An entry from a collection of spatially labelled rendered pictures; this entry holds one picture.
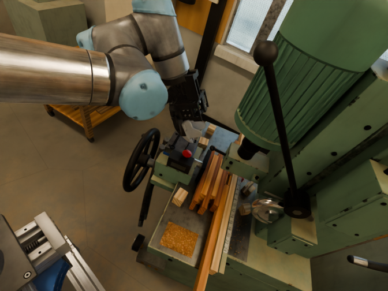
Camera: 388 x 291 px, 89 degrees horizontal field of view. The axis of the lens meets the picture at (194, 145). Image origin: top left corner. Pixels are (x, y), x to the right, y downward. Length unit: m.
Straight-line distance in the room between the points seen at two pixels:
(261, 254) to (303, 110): 0.56
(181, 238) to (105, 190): 1.16
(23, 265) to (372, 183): 0.83
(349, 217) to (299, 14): 0.39
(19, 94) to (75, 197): 1.47
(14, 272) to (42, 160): 1.30
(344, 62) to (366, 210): 0.27
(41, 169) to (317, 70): 1.84
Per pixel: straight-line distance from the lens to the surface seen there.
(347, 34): 0.39
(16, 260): 0.77
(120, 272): 1.53
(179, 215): 0.67
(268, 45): 0.32
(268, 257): 0.86
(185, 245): 0.63
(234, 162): 0.63
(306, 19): 0.41
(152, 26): 0.43
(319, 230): 0.74
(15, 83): 0.29
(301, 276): 0.92
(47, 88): 0.29
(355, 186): 0.50
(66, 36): 2.57
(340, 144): 0.53
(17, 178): 1.94
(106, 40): 0.40
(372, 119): 0.50
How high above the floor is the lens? 1.51
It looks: 47 degrees down
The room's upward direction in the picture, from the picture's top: 21 degrees clockwise
